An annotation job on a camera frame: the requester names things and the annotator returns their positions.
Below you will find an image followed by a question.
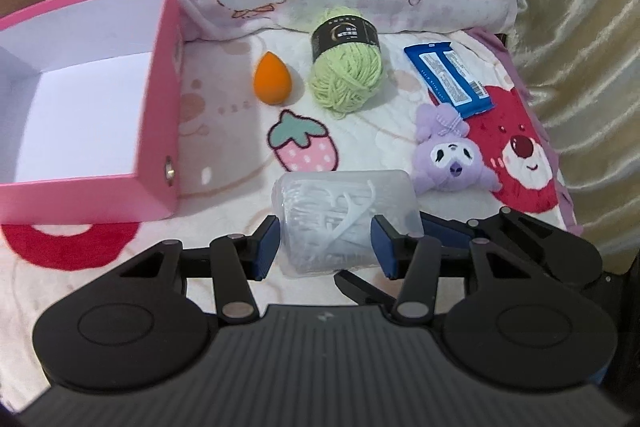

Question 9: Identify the green yarn ball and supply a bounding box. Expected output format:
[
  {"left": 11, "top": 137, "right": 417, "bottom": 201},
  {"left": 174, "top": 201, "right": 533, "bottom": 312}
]
[{"left": 307, "top": 8, "right": 384, "bottom": 118}]

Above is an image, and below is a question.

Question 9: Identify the blue wet wipes pack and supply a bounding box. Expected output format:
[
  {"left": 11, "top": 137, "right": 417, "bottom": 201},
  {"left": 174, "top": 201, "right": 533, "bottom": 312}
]
[{"left": 404, "top": 42, "right": 494, "bottom": 119}]

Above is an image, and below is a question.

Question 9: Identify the clear floss pick box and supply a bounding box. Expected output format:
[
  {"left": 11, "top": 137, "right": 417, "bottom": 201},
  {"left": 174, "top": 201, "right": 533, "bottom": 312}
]
[{"left": 271, "top": 170, "right": 423, "bottom": 277}]

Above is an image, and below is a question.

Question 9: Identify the orange makeup sponge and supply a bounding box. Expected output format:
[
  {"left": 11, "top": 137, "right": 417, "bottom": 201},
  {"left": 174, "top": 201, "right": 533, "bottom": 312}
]
[{"left": 253, "top": 52, "right": 293, "bottom": 105}]

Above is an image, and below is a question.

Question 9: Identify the gold satin curtain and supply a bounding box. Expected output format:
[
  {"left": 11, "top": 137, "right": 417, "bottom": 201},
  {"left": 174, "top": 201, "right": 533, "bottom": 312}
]
[{"left": 509, "top": 0, "right": 639, "bottom": 273}]

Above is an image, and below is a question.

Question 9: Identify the purple plush toy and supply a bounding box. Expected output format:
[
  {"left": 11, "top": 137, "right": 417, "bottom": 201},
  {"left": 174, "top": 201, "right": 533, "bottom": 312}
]
[{"left": 411, "top": 103, "right": 502, "bottom": 195}]

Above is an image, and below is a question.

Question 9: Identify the pink storage box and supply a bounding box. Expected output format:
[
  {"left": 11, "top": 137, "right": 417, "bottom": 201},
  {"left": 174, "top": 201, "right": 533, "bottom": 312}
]
[{"left": 1, "top": 0, "right": 182, "bottom": 225}]

